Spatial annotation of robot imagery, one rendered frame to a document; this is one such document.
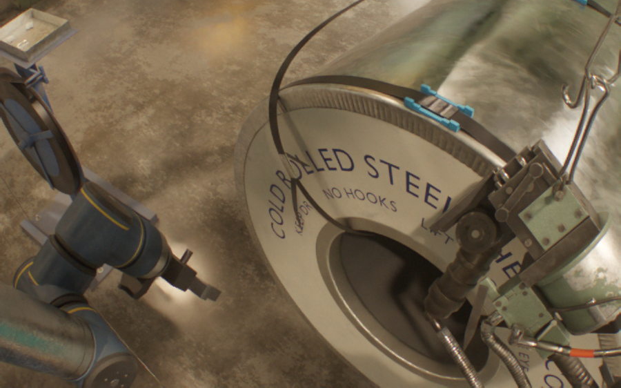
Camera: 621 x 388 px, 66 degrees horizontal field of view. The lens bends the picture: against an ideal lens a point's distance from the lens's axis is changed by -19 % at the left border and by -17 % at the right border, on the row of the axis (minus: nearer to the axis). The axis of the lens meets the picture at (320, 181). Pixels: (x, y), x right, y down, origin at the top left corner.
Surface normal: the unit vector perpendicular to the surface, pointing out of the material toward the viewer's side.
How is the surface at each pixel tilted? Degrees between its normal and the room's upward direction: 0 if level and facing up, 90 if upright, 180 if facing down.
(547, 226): 58
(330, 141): 90
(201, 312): 0
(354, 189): 90
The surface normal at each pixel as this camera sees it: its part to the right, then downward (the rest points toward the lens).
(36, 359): 0.62, 0.61
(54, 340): 0.96, -0.04
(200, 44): -0.02, -0.68
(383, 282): 0.46, -0.21
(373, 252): 0.65, 0.12
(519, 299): -0.43, 0.18
